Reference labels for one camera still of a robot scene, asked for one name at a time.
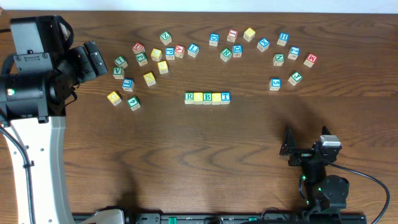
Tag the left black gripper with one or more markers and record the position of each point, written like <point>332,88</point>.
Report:
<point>82,61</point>

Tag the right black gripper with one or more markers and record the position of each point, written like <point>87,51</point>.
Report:
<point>303,154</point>

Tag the blue T block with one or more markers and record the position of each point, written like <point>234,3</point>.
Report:
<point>225,98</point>

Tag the yellow O block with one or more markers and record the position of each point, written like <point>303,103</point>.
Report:
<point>198,98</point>
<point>216,98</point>

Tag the green B block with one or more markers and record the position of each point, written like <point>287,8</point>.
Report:
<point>207,98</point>

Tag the green r block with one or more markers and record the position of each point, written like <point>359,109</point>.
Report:
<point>226,54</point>
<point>189,97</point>

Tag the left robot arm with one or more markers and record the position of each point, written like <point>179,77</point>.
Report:
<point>33,123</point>

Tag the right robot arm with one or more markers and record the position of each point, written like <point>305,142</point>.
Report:
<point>324,193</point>

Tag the green J block right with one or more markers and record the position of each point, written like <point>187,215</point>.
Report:
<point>295,78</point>

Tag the green j block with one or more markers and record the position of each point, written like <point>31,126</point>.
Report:
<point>295,78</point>
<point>141,59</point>

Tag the blue 5 block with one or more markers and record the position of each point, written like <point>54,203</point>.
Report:
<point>275,84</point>

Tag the red M block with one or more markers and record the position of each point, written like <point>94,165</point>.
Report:
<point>310,60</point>

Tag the green V block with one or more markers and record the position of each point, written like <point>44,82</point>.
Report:
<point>118,73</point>

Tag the green 7 block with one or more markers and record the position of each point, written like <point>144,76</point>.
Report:
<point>120,61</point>

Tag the yellow block far left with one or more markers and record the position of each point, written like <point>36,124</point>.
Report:
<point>114,98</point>

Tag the blue L block left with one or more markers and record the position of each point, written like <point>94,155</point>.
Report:
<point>128,84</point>

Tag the blue l block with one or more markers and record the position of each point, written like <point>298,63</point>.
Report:
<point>128,84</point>
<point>193,50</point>

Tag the red U block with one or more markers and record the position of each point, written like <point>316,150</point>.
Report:
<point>138,48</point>

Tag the green J block left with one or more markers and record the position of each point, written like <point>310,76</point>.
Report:
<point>141,59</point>

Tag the blue X block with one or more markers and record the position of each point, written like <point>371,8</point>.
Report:
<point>263,44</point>

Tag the blue H block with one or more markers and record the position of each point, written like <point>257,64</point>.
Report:
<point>283,39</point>

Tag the green 4 block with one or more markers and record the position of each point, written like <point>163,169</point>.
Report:
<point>133,103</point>

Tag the blue D block lower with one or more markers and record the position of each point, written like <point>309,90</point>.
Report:
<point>237,51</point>

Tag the blue d block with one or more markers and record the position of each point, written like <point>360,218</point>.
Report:
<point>214,39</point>
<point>237,51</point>

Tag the yellow block centre left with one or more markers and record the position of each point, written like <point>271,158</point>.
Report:
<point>149,79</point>

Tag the yellow block upper left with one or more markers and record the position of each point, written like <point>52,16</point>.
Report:
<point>156,55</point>

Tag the yellow block top right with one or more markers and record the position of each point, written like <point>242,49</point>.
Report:
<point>249,34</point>

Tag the yellow S block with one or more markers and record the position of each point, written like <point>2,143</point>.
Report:
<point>163,67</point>

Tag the green Z block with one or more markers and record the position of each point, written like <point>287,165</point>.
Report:
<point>165,38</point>

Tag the red I block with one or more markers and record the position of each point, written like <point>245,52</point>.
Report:
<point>232,36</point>

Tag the blue P block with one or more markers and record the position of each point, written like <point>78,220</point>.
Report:
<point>170,53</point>

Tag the blue D block top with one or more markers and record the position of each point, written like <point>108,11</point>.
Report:
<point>214,39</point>

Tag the red A block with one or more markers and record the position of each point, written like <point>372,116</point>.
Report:
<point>179,51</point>

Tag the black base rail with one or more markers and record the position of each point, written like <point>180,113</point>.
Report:
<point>270,215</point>

